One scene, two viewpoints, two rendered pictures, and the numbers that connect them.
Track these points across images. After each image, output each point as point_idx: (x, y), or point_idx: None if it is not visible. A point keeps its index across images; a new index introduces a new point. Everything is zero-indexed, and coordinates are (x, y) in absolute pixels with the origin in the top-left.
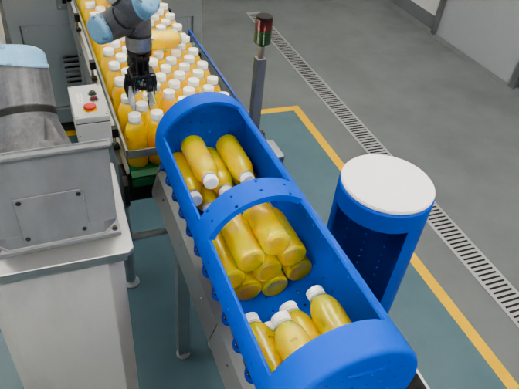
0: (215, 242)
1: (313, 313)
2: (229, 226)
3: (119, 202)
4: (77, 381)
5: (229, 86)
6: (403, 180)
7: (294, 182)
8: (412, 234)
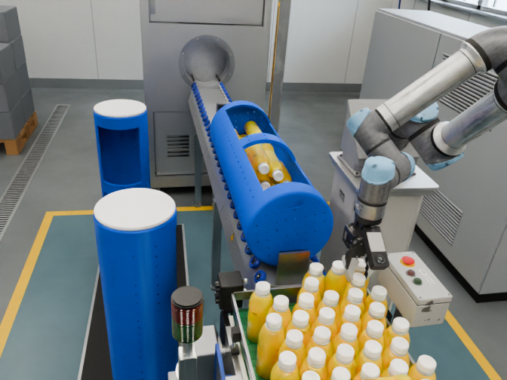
0: (284, 170)
1: None
2: (278, 160)
3: (343, 168)
4: None
5: None
6: (121, 205)
7: (237, 152)
8: None
